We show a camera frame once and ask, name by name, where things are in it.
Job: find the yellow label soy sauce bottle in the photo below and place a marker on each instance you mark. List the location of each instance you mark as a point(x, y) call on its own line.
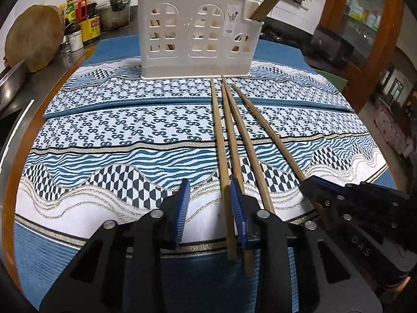
point(90, 27)

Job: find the round wooden chopping block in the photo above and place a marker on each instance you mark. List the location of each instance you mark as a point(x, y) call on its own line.
point(35, 37)

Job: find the blue patterned placemat near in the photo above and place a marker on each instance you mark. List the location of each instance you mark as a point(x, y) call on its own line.
point(118, 163)

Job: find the green base cabinet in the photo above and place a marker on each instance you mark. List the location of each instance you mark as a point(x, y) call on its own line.
point(339, 82)

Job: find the black gas stove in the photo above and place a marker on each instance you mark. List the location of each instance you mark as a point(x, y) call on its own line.
point(280, 32)

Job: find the white plastic utensil holder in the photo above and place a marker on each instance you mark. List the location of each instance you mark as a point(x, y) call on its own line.
point(213, 38)

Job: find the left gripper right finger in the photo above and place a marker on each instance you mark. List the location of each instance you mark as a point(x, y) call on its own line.
point(259, 228)

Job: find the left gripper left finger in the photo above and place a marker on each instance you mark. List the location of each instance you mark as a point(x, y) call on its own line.
point(162, 228)

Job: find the stainless steel sink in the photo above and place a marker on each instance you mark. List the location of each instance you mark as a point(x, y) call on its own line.
point(15, 128)

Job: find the stainless steel colander bowl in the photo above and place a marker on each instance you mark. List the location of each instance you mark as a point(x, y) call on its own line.
point(12, 80)

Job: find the blue patterned placemat far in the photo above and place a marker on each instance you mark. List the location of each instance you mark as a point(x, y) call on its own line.
point(278, 75)

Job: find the green bottle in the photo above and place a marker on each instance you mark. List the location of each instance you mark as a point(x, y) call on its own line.
point(70, 11)

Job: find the black box on counter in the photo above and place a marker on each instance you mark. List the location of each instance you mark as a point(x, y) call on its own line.
point(331, 47)

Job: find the steel cooking pot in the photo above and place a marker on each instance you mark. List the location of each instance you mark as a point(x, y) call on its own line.
point(114, 14)

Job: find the wooden glass door cabinet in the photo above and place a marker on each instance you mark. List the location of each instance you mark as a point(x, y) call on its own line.
point(372, 27)

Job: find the white seasoning jar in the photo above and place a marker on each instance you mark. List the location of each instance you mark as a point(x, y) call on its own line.
point(74, 37)

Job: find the blue patterned placemat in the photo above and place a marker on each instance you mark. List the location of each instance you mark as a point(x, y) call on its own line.
point(118, 163)
point(278, 75)

